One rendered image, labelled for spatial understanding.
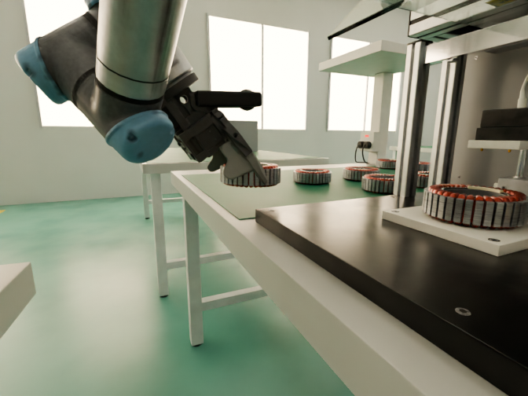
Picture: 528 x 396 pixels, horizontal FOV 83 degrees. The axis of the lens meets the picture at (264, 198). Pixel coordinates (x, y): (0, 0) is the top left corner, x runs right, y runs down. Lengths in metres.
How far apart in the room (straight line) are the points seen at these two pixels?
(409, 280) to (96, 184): 4.64
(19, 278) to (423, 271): 0.39
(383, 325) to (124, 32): 0.33
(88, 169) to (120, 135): 4.39
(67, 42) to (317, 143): 5.34
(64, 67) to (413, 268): 0.45
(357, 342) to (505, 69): 0.61
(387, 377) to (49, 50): 0.49
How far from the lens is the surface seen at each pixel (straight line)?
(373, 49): 1.22
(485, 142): 0.48
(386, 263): 0.30
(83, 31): 0.49
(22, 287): 0.40
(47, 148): 4.82
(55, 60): 0.48
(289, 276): 0.31
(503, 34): 0.58
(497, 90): 0.74
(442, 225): 0.41
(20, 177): 4.92
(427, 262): 0.32
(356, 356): 0.25
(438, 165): 0.72
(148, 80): 0.36
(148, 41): 0.34
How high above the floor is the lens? 0.89
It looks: 12 degrees down
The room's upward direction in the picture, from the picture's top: straight up
